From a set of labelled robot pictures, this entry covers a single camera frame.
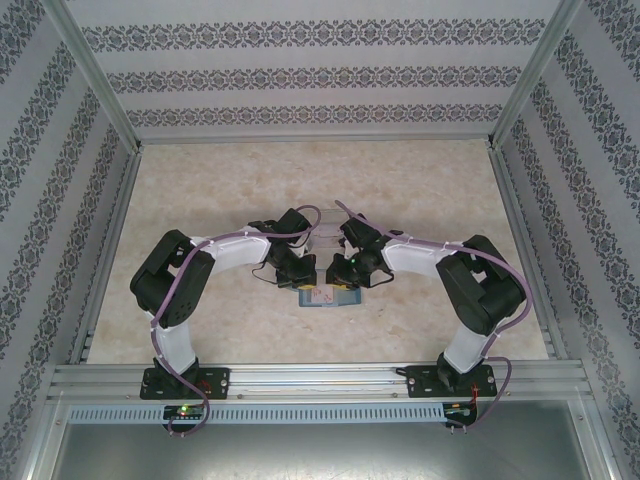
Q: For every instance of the aluminium mounting rail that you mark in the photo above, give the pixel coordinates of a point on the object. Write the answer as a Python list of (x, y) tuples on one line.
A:
[(320, 382)]

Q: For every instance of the aluminium frame post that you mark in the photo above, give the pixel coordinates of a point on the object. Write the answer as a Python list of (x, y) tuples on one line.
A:
[(90, 65), (540, 65)]

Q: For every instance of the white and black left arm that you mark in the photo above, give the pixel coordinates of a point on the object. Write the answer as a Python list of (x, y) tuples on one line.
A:
[(235, 255)]

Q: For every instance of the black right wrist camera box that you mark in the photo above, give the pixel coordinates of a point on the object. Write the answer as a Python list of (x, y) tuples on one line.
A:
[(357, 230)]

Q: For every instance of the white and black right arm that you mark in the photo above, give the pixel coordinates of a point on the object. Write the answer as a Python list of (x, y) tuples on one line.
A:
[(415, 257)]

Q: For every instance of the clear acrylic box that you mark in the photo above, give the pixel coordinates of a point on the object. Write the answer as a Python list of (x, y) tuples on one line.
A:
[(330, 222)]

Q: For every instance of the aluminium back rail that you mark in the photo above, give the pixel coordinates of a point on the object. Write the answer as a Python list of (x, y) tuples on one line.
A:
[(315, 138)]

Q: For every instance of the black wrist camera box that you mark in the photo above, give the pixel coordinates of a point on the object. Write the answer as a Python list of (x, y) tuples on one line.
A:
[(293, 223), (357, 230)]

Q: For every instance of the grey metal sheet panel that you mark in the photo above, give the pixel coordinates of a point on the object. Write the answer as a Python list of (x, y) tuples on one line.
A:
[(320, 450)]

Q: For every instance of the blue-grey card holder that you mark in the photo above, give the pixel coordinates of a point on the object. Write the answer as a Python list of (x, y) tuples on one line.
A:
[(347, 298)]

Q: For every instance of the white card with pink print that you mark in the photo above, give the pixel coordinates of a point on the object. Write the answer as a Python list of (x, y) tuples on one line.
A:
[(323, 295)]

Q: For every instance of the aluminium side rail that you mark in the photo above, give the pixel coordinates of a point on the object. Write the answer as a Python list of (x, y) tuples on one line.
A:
[(525, 250), (107, 255)]

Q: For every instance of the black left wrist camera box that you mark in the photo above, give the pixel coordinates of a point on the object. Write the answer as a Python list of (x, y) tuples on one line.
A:
[(293, 223)]

